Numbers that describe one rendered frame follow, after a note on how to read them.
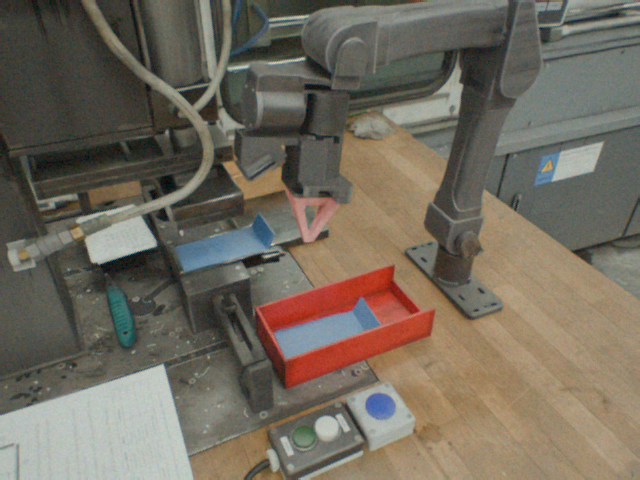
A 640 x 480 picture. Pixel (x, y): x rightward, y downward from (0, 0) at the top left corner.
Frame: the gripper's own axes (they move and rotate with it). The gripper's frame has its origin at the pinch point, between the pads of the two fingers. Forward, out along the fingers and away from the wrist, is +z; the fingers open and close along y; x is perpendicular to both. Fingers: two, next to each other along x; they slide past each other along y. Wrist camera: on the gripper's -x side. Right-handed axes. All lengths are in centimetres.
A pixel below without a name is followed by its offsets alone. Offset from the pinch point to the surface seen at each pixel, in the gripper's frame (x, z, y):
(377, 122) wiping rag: 41, 1, -66
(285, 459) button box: -6.3, 21.3, 17.7
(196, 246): -12.2, 10.5, -18.8
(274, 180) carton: 7.6, 8.1, -43.6
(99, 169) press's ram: -26.1, -5.7, -10.3
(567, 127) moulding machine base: 122, 6, -87
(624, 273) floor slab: 178, 68, -90
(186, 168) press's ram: -15.0, -5.5, -11.6
